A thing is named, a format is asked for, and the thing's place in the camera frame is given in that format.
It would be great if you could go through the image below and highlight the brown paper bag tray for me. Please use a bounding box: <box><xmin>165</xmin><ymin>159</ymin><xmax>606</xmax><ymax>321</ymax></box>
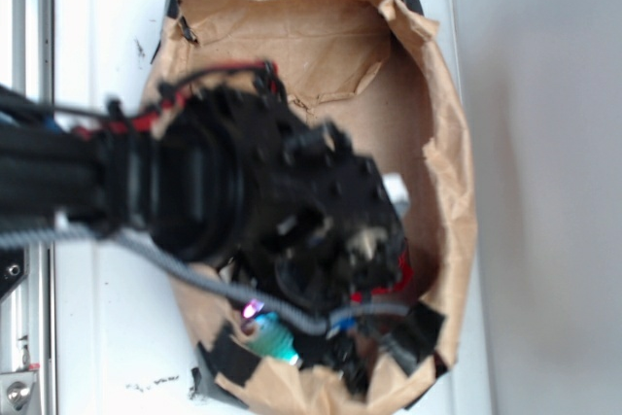
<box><xmin>141</xmin><ymin>0</ymin><xmax>477</xmax><ymax>414</ymax></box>

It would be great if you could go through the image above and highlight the red crumpled paper ball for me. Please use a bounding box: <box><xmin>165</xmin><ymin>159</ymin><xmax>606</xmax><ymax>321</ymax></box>
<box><xmin>343</xmin><ymin>246</ymin><xmax>414</xmax><ymax>303</ymax></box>

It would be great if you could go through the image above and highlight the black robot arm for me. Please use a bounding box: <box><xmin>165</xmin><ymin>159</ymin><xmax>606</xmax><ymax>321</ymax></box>
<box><xmin>1</xmin><ymin>62</ymin><xmax>404</xmax><ymax>313</ymax></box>

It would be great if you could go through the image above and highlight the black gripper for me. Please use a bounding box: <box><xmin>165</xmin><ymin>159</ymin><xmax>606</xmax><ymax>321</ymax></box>
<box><xmin>242</xmin><ymin>94</ymin><xmax>404</xmax><ymax>309</ymax></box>

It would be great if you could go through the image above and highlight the green ball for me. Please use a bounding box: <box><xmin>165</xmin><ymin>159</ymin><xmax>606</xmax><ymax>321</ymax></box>
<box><xmin>247</xmin><ymin>313</ymin><xmax>300</xmax><ymax>365</ymax></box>

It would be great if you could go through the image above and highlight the black bracket plate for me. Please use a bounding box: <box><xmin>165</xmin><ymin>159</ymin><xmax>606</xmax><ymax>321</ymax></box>
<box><xmin>0</xmin><ymin>248</ymin><xmax>27</xmax><ymax>300</ymax></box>

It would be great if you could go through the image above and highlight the grey braided cable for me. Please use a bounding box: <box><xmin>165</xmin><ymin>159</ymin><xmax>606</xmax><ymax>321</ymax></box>
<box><xmin>0</xmin><ymin>225</ymin><xmax>409</xmax><ymax>338</ymax></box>

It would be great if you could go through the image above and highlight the aluminium frame rail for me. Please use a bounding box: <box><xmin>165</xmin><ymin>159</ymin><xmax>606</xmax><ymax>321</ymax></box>
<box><xmin>1</xmin><ymin>0</ymin><xmax>56</xmax><ymax>414</ymax></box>

